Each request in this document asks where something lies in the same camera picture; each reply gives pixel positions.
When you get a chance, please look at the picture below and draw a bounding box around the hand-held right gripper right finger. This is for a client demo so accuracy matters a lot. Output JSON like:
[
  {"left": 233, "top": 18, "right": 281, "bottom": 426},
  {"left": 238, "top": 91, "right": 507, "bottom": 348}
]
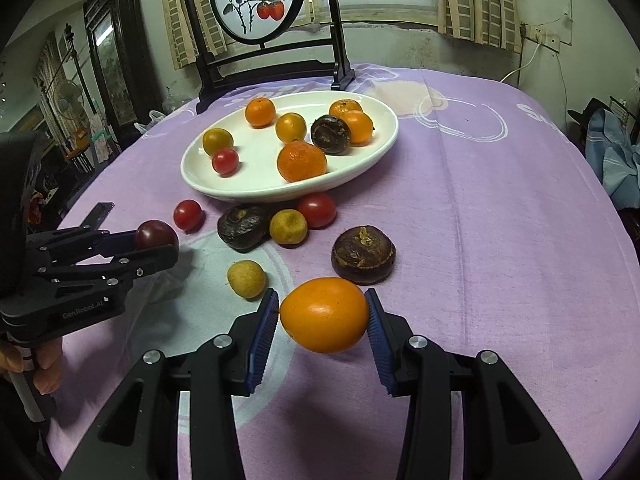
[{"left": 364, "top": 288, "right": 583, "bottom": 480}]

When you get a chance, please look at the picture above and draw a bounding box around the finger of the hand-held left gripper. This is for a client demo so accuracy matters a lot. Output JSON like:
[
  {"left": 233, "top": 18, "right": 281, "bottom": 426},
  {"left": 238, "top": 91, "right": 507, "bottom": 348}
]
[
  {"left": 40, "top": 246, "right": 180, "bottom": 291},
  {"left": 30, "top": 230, "right": 138, "bottom": 266}
]

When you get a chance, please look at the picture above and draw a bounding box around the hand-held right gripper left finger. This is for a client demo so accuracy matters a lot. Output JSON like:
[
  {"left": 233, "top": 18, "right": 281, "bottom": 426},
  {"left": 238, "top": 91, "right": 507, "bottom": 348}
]
[{"left": 59, "top": 288, "right": 280, "bottom": 480}]

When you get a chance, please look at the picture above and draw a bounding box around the dark red plum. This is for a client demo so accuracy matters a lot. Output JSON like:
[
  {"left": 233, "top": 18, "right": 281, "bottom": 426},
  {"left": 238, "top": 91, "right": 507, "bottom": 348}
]
[{"left": 134, "top": 219, "right": 179, "bottom": 251}]

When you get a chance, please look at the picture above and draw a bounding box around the smooth oval orange fruit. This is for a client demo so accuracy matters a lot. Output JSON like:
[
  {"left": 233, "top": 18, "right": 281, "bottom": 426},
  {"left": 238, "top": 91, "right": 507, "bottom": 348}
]
[{"left": 279, "top": 277, "right": 371, "bottom": 354}]

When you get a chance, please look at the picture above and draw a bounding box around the red cherry tomato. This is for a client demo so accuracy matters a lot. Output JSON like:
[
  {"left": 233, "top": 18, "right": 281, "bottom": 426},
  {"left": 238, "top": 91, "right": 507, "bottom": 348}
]
[
  {"left": 211, "top": 148, "right": 239, "bottom": 177},
  {"left": 173, "top": 199, "right": 205, "bottom": 232},
  {"left": 297, "top": 192, "right": 337, "bottom": 229}
]

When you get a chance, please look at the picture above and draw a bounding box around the white oval plate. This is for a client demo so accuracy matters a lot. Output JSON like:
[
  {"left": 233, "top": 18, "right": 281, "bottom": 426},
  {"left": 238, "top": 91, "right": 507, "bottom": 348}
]
[{"left": 180, "top": 91, "right": 399, "bottom": 204}]

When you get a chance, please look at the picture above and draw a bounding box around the large orange tangerine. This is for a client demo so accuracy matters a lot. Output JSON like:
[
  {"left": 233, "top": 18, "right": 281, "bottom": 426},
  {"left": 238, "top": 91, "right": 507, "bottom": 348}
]
[{"left": 277, "top": 141, "right": 328, "bottom": 183}]

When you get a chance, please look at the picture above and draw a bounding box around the small yellow-orange kumquat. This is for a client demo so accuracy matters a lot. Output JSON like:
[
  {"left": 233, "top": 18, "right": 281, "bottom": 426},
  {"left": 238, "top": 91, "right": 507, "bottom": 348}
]
[{"left": 275, "top": 112, "right": 308, "bottom": 143}]

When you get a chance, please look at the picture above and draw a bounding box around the smooth round orange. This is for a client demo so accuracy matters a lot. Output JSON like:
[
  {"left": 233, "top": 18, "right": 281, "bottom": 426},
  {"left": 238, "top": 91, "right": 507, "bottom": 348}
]
[{"left": 342, "top": 110, "right": 375, "bottom": 147}]

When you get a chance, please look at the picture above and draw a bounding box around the dark brown water chestnut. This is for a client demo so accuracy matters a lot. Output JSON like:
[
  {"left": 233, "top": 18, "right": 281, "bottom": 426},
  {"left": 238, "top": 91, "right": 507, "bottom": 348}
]
[
  {"left": 217, "top": 204, "right": 272, "bottom": 253},
  {"left": 310, "top": 115, "right": 351, "bottom": 156},
  {"left": 331, "top": 225, "right": 397, "bottom": 286}
]

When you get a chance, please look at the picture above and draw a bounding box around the person's left hand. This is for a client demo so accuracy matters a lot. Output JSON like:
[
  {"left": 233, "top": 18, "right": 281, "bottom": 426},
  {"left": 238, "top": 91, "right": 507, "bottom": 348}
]
[{"left": 0, "top": 335, "right": 65, "bottom": 395}]

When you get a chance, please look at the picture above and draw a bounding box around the small pale yellow fruit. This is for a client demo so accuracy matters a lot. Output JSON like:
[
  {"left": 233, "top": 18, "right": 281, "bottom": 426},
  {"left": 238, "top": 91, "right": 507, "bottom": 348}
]
[{"left": 227, "top": 259, "right": 267, "bottom": 300}]

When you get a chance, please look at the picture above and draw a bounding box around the small yellow-green fruit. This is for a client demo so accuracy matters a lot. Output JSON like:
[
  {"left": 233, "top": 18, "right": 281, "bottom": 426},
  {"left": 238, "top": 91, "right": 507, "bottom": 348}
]
[{"left": 269, "top": 209, "right": 308, "bottom": 246}]

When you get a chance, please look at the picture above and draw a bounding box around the white plastic bag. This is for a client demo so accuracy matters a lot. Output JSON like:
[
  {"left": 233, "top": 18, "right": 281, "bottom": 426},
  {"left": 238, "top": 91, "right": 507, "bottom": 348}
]
[{"left": 134, "top": 110, "right": 166, "bottom": 135}]

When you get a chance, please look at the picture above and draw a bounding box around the standing fan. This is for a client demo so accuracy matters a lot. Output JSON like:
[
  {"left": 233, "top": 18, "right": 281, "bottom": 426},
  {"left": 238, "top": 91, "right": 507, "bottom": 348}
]
[{"left": 52, "top": 80, "right": 86, "bottom": 126}]

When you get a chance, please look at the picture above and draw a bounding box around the purple printed tablecloth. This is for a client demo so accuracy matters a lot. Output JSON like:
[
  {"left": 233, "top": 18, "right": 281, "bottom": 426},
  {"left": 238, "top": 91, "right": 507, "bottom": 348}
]
[{"left": 45, "top": 62, "right": 640, "bottom": 480}]

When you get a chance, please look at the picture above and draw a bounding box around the dark wooden cabinet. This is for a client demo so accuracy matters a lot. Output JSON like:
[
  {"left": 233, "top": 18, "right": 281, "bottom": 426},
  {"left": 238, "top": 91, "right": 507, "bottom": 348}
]
[{"left": 82, "top": 0, "right": 166, "bottom": 131}]

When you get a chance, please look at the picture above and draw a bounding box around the beige checked curtain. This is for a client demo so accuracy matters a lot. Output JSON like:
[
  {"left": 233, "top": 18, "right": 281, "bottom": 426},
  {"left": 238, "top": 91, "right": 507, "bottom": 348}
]
[
  {"left": 435, "top": 0, "right": 523, "bottom": 53},
  {"left": 159, "top": 0, "right": 231, "bottom": 71}
]

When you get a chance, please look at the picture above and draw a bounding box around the round persimmon painting table screen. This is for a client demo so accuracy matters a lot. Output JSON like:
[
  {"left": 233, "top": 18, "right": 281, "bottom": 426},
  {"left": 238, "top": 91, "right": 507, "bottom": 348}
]
[{"left": 177, "top": 0, "right": 357, "bottom": 115}]

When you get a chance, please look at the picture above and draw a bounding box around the blue cloth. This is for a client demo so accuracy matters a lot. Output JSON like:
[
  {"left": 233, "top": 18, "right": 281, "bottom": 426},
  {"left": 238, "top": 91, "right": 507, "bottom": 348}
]
[{"left": 585, "top": 107, "right": 640, "bottom": 211}]

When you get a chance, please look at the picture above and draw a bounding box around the dark cloth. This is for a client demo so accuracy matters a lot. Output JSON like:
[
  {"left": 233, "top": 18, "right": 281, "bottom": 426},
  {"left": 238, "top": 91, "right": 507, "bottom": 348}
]
[{"left": 567, "top": 97, "right": 613, "bottom": 133}]

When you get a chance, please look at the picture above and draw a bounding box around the white wall socket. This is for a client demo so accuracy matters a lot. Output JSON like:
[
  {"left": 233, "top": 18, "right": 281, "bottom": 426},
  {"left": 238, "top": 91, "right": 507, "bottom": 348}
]
[{"left": 520, "top": 22, "right": 561, "bottom": 52}]

